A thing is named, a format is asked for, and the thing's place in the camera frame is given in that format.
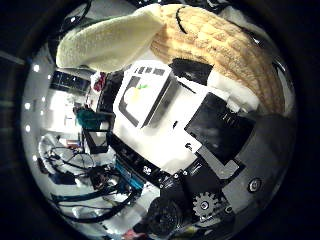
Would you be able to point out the yellow corn plush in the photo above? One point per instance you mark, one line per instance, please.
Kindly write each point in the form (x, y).
(216, 40)

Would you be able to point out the white slotted plastic container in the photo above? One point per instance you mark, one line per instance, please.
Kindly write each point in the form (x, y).
(150, 83)

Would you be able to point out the teal equipment box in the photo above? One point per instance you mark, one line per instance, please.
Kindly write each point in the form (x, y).
(88, 118)

